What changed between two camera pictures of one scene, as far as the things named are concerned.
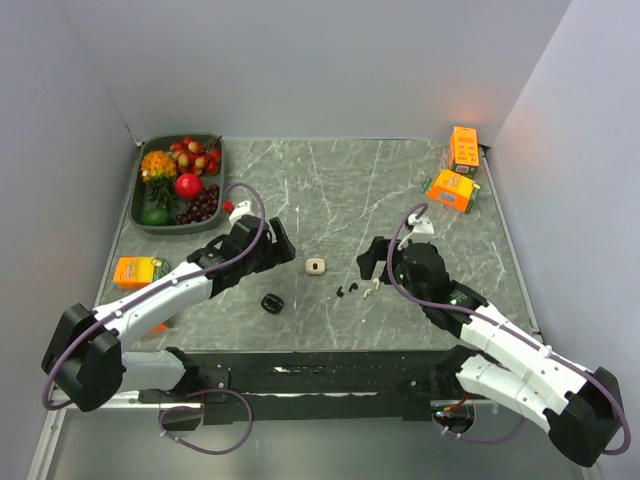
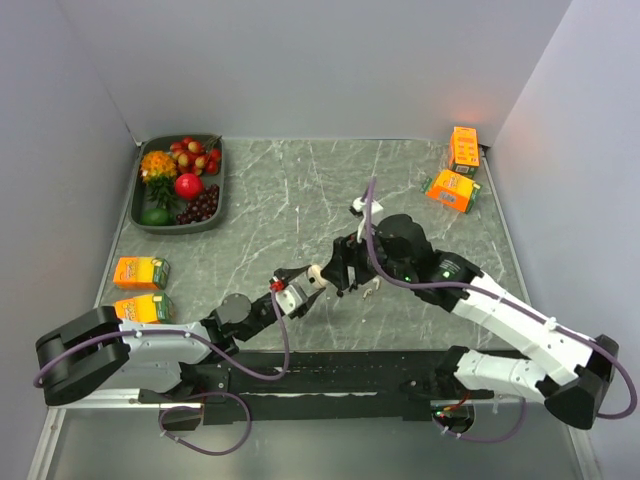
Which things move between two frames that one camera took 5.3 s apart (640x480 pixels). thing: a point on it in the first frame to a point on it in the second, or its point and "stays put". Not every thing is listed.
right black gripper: (368, 260) to (346, 251)
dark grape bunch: (201, 208) stays put
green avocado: (157, 217) stays put
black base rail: (324, 385) stays put
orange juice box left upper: (137, 272) stays put
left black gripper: (276, 252) to (306, 305)
